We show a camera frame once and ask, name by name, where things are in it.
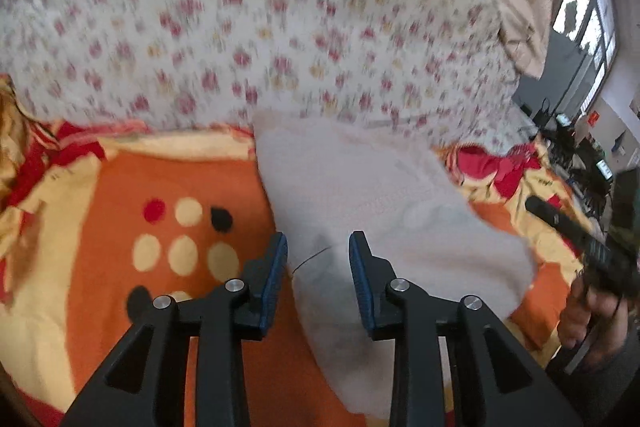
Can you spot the person's right hand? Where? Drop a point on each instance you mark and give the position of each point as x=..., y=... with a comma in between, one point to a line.
x=592, y=322

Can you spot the floral quilt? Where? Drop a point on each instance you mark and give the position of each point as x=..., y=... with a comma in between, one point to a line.
x=250, y=32

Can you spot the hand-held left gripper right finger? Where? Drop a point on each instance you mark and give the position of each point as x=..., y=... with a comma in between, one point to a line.
x=361, y=277

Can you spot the cluttered desk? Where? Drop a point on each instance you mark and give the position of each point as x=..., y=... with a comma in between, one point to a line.
x=590, y=157

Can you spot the beige zip jacket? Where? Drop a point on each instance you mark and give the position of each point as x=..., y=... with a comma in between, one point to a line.
x=375, y=187

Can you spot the window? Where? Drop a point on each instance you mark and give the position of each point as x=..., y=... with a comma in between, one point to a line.
x=592, y=27

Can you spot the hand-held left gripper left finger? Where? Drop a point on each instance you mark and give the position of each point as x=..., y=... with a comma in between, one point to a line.
x=274, y=277

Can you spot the orange yellow red printed blanket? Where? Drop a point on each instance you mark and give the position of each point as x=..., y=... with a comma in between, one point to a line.
x=125, y=167

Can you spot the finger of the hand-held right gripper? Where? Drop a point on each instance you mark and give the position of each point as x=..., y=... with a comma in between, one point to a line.
x=560, y=219

